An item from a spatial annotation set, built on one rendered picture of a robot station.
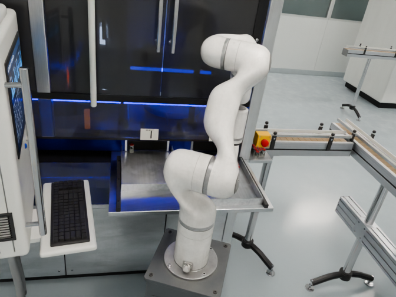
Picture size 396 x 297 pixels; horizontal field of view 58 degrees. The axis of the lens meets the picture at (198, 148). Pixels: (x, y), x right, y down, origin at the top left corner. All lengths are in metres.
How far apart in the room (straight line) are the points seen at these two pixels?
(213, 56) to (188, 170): 0.37
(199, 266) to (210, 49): 0.71
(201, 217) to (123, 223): 0.97
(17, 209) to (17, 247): 0.17
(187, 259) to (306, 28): 6.11
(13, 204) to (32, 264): 1.01
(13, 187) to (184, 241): 0.56
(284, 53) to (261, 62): 5.84
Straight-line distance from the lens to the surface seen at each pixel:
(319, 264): 2.76
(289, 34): 6.89
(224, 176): 1.02
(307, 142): 2.13
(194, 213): 1.11
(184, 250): 1.21
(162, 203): 1.51
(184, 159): 1.04
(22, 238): 1.39
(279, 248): 2.75
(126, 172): 1.68
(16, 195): 1.27
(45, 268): 2.28
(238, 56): 1.13
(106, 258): 2.21
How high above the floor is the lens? 1.81
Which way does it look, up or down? 29 degrees down
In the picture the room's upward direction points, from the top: 8 degrees clockwise
